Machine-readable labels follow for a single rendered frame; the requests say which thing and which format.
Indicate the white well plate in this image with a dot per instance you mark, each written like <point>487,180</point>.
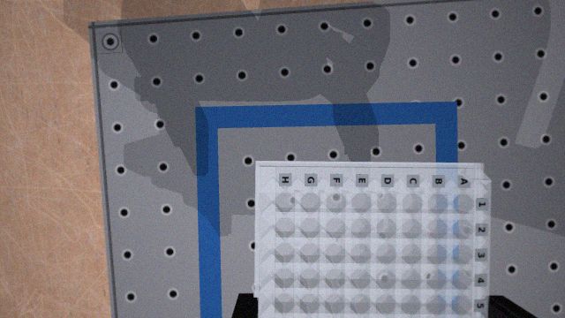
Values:
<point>333,241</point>

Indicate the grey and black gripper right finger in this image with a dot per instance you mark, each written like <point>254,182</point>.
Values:
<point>501,307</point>

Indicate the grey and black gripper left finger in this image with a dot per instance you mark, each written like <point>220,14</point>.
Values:
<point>246,306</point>

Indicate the blue tape outline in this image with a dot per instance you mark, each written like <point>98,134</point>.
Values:
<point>208,119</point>

